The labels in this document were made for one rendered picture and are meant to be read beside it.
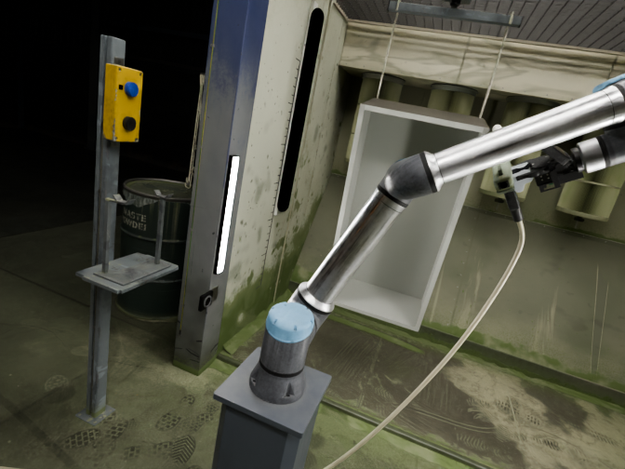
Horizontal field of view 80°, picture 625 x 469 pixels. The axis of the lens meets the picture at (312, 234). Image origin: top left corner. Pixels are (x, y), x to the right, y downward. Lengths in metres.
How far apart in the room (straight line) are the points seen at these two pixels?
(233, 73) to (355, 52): 1.52
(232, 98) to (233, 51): 0.20
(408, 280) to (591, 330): 1.51
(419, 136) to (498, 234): 1.50
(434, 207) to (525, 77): 1.20
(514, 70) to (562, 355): 2.07
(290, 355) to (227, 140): 1.09
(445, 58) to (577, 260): 1.88
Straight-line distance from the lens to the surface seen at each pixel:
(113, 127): 1.55
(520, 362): 3.31
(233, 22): 1.93
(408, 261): 2.51
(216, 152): 1.91
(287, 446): 1.30
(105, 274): 1.63
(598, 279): 3.63
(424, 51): 3.13
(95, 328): 1.90
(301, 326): 1.17
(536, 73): 3.13
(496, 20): 2.31
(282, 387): 1.26
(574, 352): 3.44
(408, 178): 1.03
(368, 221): 1.19
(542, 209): 3.59
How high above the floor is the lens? 1.48
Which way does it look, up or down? 16 degrees down
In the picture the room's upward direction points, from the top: 12 degrees clockwise
